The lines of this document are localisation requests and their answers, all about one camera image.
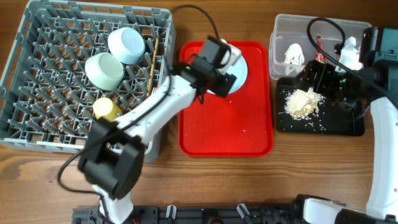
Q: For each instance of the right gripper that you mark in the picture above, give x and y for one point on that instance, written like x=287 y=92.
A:
x=326 y=71

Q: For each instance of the light blue plate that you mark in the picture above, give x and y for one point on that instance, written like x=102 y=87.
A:
x=239 y=69

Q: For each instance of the red plastic tray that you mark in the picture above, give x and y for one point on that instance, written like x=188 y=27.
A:
x=239 y=125

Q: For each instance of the wooden chopstick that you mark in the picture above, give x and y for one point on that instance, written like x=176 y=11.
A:
x=150 y=82

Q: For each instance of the yellow cup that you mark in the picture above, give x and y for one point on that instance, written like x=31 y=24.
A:
x=106 y=108

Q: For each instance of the black plastic tray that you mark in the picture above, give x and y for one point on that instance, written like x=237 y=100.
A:
x=330 y=118

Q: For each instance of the light blue bowl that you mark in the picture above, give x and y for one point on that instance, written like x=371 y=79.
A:
x=127 y=45

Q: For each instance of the grey dishwasher rack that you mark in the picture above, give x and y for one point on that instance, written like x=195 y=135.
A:
x=46 y=97

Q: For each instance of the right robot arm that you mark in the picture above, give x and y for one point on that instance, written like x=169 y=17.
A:
x=377 y=82

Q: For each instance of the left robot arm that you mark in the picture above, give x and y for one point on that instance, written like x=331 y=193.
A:
x=113 y=156

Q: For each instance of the white plastic fork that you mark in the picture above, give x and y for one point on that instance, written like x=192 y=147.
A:
x=153 y=90

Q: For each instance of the green bowl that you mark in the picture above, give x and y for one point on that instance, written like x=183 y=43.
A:
x=104 y=70

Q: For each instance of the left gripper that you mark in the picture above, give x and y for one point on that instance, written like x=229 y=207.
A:
x=221 y=83

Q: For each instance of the clear plastic bin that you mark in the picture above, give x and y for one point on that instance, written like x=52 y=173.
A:
x=290 y=30

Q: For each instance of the rice and food scraps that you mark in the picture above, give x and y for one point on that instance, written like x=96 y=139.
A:
x=301 y=104

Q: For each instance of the white tissue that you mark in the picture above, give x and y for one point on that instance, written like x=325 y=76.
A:
x=294 y=55

